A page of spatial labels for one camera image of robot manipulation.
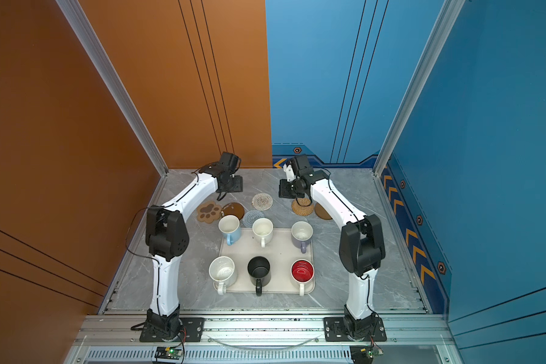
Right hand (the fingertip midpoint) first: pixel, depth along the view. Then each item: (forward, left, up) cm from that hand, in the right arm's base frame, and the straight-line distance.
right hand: (278, 191), depth 91 cm
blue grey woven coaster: (-1, +13, -16) cm, 21 cm away
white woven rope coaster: (+6, +8, -15) cm, 18 cm away
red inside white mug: (-27, -9, -15) cm, 32 cm away
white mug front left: (-26, +21, -15) cm, 37 cm away
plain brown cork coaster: (0, -19, -15) cm, 24 cm away
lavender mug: (-11, -9, -15) cm, 21 cm away
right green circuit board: (-52, -27, -18) cm, 61 cm away
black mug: (-26, +7, -15) cm, 31 cm away
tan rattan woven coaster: (+4, -11, -16) cm, 20 cm away
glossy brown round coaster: (+3, +21, -16) cm, 27 cm away
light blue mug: (-10, +20, -12) cm, 25 cm away
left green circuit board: (-51, +34, -18) cm, 64 cm away
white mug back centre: (-10, +7, -12) cm, 17 cm away
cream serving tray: (-19, -1, -15) cm, 24 cm away
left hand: (+8, +19, -4) cm, 21 cm away
